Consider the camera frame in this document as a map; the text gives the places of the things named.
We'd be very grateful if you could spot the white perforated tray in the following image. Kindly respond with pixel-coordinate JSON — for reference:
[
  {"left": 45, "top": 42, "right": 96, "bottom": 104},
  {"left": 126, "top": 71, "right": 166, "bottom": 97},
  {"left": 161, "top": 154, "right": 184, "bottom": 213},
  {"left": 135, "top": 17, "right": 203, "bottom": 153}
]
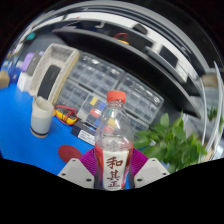
[{"left": 29, "top": 43, "right": 81, "bottom": 107}]

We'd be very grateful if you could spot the dark grey box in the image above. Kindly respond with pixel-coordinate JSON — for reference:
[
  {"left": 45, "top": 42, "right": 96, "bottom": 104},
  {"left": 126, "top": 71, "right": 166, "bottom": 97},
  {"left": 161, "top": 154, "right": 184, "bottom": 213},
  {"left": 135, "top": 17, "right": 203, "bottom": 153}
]
[{"left": 25, "top": 50, "right": 44, "bottom": 77}]

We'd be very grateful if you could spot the grey and white mug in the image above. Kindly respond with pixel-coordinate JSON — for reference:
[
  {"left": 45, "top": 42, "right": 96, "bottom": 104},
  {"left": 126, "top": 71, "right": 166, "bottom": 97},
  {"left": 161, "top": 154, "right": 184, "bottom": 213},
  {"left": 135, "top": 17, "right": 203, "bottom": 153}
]
[{"left": 30, "top": 96, "right": 55, "bottom": 139}]

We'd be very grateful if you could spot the clear red-capped tea bottle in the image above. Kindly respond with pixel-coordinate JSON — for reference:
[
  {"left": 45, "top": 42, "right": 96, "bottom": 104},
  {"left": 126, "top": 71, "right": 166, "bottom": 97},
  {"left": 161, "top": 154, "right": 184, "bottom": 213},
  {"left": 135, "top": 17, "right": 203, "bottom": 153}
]
[{"left": 94, "top": 90, "right": 135, "bottom": 192}]

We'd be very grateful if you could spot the purple bag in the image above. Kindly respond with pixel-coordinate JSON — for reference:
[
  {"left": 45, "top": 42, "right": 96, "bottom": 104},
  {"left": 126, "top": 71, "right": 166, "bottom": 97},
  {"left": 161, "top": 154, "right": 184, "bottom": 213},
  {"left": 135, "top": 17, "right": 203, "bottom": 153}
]
[{"left": 20, "top": 52, "right": 35, "bottom": 73}]

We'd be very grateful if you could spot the green potted plant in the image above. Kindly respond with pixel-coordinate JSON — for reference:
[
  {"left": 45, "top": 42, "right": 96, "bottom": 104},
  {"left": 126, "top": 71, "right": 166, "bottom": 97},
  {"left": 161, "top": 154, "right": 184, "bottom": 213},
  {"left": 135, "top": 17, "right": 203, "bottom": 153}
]
[{"left": 133, "top": 112, "right": 208, "bottom": 174}]

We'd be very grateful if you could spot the yellow multimeter with red leads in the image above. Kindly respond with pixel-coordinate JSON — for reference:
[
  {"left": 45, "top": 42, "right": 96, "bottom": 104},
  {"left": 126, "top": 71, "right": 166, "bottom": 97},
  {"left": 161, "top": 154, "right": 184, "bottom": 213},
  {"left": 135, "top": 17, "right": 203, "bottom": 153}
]
[{"left": 53, "top": 104, "right": 79, "bottom": 126}]

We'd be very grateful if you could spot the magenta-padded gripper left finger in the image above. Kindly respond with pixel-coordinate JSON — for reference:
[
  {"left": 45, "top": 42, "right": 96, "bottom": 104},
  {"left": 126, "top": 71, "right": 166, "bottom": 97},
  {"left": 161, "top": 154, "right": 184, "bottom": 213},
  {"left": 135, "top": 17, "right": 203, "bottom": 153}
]
[{"left": 57, "top": 148, "right": 98, "bottom": 190}]

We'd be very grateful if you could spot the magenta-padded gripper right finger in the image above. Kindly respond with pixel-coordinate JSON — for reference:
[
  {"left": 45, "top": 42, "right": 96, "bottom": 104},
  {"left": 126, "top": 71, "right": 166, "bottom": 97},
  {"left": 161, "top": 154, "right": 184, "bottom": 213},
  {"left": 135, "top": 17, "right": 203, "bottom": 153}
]
[{"left": 128, "top": 148, "right": 171, "bottom": 190}]

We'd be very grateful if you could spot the white shelf unit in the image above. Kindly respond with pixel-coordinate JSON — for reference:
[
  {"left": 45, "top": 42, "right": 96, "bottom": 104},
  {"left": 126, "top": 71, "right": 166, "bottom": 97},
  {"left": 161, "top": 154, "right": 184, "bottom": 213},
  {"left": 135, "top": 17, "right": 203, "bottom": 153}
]
[{"left": 196, "top": 61, "right": 224, "bottom": 161}]

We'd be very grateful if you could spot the teal lamp head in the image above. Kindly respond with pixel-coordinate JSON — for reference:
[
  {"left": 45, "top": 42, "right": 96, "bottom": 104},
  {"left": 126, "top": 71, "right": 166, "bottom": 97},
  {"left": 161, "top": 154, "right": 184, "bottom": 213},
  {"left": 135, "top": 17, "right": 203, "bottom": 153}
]
[{"left": 25, "top": 32, "right": 36, "bottom": 42}]

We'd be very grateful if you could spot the flat round red coaster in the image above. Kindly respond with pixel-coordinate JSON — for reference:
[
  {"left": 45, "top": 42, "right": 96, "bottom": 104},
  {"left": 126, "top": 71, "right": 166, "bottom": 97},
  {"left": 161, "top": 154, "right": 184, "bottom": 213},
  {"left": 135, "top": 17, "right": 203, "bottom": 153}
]
[{"left": 57, "top": 144, "right": 83, "bottom": 164}]

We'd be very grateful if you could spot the black speaker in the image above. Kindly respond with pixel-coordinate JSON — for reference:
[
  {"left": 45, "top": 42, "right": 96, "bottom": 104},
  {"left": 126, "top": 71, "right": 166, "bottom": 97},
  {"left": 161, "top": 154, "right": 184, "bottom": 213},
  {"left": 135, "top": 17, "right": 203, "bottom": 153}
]
[{"left": 37, "top": 64, "right": 62, "bottom": 100}]

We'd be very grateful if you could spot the blue box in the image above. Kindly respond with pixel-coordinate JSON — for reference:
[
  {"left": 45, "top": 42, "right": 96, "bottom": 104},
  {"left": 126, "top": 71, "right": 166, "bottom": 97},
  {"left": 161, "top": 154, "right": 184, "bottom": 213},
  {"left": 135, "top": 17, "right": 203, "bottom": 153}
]
[{"left": 8, "top": 63, "right": 22, "bottom": 84}]

